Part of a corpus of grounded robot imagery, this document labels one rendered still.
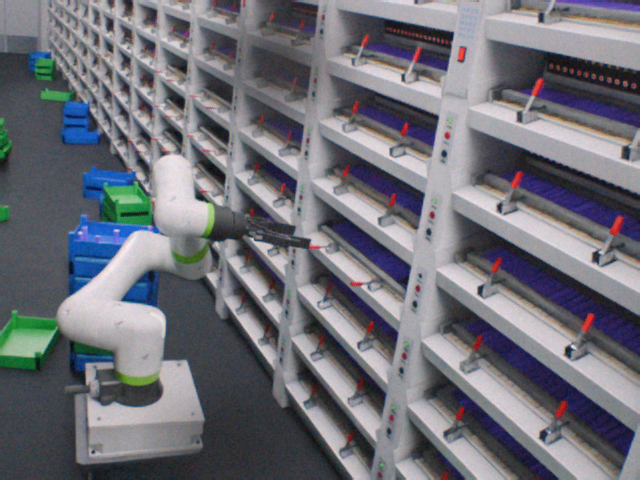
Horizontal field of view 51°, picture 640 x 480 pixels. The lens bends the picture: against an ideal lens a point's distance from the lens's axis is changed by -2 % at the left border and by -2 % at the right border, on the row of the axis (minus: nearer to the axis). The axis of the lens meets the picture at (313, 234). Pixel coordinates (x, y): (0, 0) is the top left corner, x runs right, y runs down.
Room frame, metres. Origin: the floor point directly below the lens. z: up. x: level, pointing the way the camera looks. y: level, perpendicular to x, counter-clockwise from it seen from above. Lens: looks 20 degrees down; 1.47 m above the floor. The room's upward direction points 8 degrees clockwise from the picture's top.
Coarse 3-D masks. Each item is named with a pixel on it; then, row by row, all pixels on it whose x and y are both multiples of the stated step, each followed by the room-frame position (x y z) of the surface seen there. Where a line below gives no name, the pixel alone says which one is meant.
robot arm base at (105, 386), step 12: (96, 372) 1.53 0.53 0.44; (108, 372) 1.53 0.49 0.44; (96, 384) 1.48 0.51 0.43; (108, 384) 1.48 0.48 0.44; (120, 384) 1.50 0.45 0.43; (156, 384) 1.54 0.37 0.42; (96, 396) 1.48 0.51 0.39; (108, 396) 1.48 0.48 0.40; (120, 396) 1.50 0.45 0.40; (132, 396) 1.49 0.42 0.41; (144, 396) 1.50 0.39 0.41; (156, 396) 1.52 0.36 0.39
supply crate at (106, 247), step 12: (84, 216) 2.34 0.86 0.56; (96, 228) 2.36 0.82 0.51; (108, 228) 2.37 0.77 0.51; (120, 228) 2.37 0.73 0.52; (132, 228) 2.38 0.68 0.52; (144, 228) 2.38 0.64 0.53; (156, 228) 2.37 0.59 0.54; (72, 240) 2.16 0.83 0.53; (108, 240) 2.32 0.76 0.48; (120, 240) 2.34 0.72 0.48; (72, 252) 2.16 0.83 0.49; (84, 252) 2.16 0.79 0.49; (96, 252) 2.17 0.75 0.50; (108, 252) 2.18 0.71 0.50
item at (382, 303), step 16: (304, 224) 2.11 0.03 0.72; (320, 224) 2.12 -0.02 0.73; (336, 224) 2.16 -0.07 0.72; (320, 240) 2.07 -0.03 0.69; (320, 256) 2.01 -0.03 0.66; (336, 256) 1.95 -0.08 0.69; (336, 272) 1.91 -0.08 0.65; (352, 272) 1.85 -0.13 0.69; (352, 288) 1.82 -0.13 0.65; (384, 288) 1.74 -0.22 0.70; (384, 304) 1.66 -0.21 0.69; (400, 304) 1.66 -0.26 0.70; (400, 320) 1.58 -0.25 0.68
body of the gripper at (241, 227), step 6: (234, 216) 1.65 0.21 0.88; (240, 216) 1.66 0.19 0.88; (234, 222) 1.64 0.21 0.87; (240, 222) 1.65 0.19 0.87; (246, 222) 1.70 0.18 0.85; (234, 228) 1.64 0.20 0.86; (240, 228) 1.64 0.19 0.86; (246, 228) 1.65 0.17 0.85; (252, 228) 1.66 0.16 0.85; (234, 234) 1.64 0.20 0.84; (240, 234) 1.65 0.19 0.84; (246, 234) 1.65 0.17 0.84
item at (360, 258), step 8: (328, 232) 2.07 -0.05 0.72; (328, 240) 2.04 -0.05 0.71; (336, 240) 2.01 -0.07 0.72; (344, 240) 2.00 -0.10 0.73; (344, 248) 1.97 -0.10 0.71; (352, 248) 1.94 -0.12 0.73; (352, 256) 1.92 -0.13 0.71; (360, 256) 1.89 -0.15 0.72; (368, 264) 1.84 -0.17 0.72; (376, 272) 1.79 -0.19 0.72; (384, 272) 1.78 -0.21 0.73; (384, 280) 1.75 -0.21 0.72; (392, 280) 1.74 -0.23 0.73; (392, 288) 1.72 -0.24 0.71; (400, 288) 1.69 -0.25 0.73; (392, 296) 1.68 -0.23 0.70; (400, 296) 1.68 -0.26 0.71
